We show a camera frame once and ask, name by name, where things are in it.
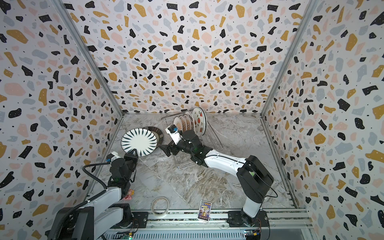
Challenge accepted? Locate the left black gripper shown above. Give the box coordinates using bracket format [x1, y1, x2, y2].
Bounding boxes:
[121, 148, 137, 183]

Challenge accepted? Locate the black white striped plate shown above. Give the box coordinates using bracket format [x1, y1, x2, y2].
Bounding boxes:
[121, 128, 158, 157]

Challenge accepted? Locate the brown rimmed cream plate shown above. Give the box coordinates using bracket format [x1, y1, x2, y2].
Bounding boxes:
[144, 127, 164, 148]

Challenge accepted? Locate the watermelon pattern plate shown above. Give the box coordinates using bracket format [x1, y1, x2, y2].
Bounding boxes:
[192, 107, 208, 137]

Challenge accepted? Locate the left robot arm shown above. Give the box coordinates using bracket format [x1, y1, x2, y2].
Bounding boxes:
[46, 149, 139, 240]

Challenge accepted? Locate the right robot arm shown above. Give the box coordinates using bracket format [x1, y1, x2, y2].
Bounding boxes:
[160, 125, 274, 220]

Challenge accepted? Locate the orange sunburst plate front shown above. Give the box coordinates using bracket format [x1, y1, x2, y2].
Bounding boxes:
[173, 116, 184, 132]

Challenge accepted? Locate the orange sunburst plate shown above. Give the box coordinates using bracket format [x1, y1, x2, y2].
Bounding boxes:
[173, 116, 184, 132]
[184, 114, 192, 131]
[186, 110, 196, 133]
[179, 115, 188, 132]

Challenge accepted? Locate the pink toy figure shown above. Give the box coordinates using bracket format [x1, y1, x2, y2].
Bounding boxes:
[124, 189, 134, 201]

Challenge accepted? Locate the purple card box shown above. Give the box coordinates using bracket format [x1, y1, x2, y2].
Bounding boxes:
[198, 200, 212, 223]

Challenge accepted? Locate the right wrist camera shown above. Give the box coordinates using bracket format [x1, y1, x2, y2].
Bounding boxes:
[166, 125, 182, 145]

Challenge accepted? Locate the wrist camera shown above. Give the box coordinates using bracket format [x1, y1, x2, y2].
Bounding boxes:
[166, 125, 182, 145]
[106, 152, 120, 163]

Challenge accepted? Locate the wire dish rack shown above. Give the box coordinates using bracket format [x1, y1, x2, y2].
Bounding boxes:
[165, 122, 224, 169]

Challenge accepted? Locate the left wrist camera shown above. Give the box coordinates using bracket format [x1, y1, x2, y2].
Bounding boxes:
[106, 152, 120, 163]

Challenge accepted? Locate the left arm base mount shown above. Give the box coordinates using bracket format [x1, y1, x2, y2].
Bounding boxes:
[117, 206, 149, 230]

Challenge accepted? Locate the aluminium front rail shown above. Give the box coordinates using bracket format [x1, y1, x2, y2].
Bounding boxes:
[99, 209, 317, 240]

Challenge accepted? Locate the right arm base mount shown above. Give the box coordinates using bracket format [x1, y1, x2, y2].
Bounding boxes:
[227, 210, 269, 228]

